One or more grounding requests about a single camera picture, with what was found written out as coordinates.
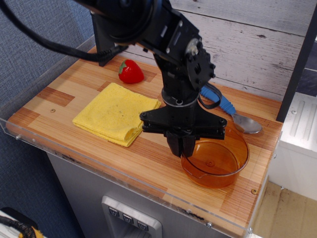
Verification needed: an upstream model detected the dark grey right post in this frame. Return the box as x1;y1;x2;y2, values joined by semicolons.
276;6;317;122

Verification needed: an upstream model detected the white ribbed appliance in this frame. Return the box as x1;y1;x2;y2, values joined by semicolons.
268;93;317;200

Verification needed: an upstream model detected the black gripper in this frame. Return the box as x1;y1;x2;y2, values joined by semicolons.
140;102;227;158

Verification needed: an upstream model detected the yellow black object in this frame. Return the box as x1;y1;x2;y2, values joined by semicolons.
0;216;45;238

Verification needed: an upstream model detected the clear acrylic table guard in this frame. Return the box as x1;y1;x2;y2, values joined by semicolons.
0;35;281;237

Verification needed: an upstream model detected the black braided cable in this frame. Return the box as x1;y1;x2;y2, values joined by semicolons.
0;1;129;62

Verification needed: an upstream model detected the orange transparent plastic pot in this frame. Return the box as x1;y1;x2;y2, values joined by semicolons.
181;122;250;188

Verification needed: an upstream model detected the dark grey left post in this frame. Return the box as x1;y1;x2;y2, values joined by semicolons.
91;11;115;53

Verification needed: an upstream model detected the red plastic strawberry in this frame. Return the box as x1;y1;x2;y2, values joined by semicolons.
118;59;144;84

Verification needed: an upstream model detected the grey cabinet with buttons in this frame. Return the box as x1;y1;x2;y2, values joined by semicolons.
46;151;231;238

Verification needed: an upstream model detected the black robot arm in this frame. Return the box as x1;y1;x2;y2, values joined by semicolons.
81;0;227;157

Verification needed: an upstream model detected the yellow folded cloth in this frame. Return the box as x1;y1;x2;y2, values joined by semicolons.
72;83;161;147

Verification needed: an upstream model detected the blue handled metal spoon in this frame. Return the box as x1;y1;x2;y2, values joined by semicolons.
201;84;262;134

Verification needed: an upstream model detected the dark grey post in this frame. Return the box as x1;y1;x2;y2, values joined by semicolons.
91;11;115;53
276;6;317;122

